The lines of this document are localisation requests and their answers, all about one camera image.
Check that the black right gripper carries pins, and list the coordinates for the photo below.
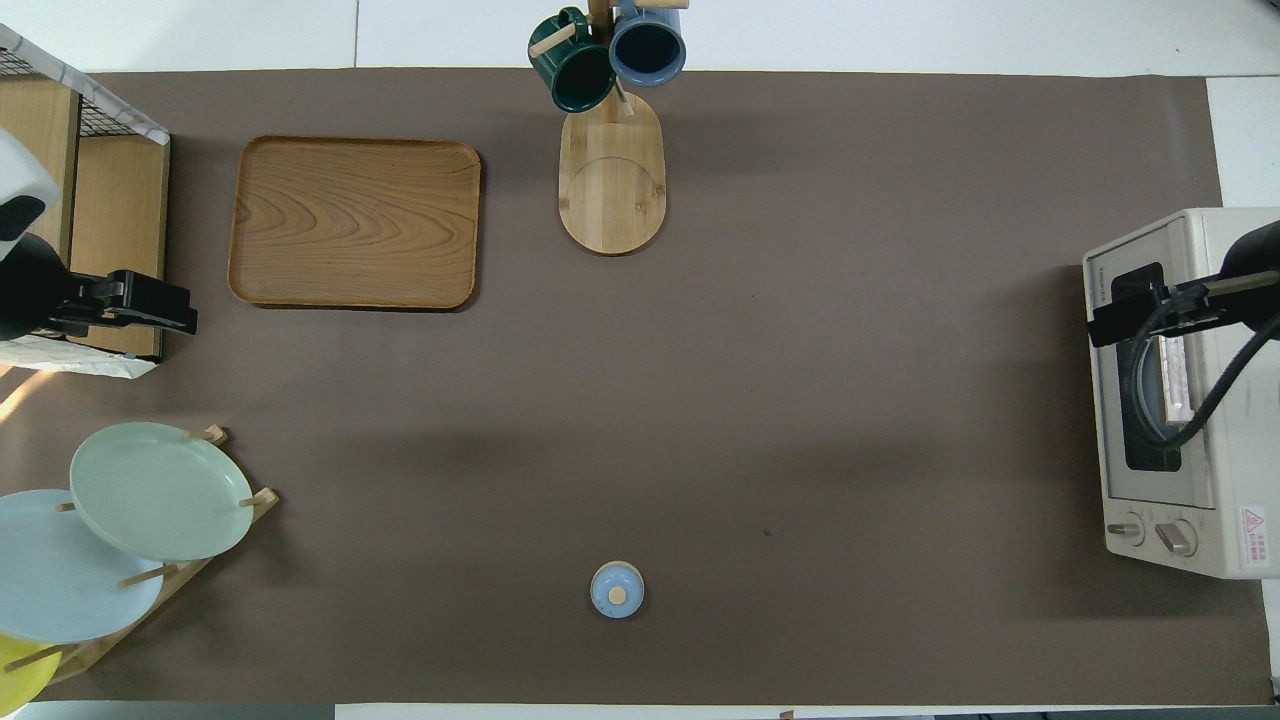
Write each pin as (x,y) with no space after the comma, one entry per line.
(1130,318)

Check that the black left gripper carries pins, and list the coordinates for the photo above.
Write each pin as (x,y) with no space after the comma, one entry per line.
(40,295)

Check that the toaster oven glass door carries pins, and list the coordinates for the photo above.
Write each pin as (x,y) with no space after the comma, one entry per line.
(1110,450)

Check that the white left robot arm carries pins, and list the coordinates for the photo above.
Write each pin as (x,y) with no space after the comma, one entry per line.
(20,170)

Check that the cream toaster oven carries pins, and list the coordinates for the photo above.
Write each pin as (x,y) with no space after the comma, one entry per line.
(1230,540)

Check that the pale green plate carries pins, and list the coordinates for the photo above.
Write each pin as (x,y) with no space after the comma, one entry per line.
(160,490)

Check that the light blue racked plate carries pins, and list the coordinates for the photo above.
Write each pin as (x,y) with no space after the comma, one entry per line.
(60,590)

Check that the wooden plate rack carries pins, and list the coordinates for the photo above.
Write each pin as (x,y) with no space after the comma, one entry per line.
(265,498)

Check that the rectangular wooden tray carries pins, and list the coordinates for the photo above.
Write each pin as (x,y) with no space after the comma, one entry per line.
(350,220)

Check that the brown table mat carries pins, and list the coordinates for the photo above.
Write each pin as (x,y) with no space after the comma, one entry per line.
(800,400)

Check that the yellow plate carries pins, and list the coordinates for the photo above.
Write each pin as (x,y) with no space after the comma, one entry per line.
(20,680)

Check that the wooden mug tree stand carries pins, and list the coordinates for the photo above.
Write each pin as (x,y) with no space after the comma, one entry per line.
(610,190)

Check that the blue mug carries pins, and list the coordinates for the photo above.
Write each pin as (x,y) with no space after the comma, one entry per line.
(647,50)

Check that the dark green mug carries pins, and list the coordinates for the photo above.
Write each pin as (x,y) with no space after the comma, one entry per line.
(580,75)

